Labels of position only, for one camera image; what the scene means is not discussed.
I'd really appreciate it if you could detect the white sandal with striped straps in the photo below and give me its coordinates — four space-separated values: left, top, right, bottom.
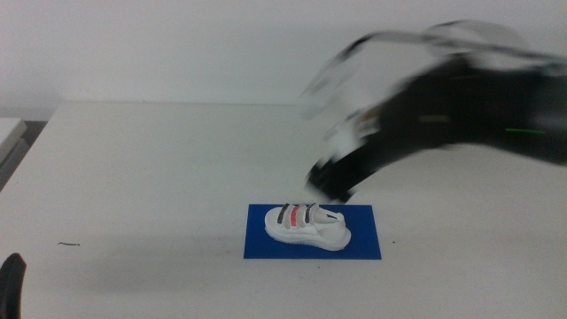
263 202 353 253

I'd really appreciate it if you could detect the blue rectangular mat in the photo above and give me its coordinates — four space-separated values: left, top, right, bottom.
243 203 383 261

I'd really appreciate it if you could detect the white side table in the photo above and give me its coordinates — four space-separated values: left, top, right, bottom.
0 117 28 166

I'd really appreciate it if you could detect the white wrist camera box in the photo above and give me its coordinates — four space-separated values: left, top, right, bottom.
325 108 384 163

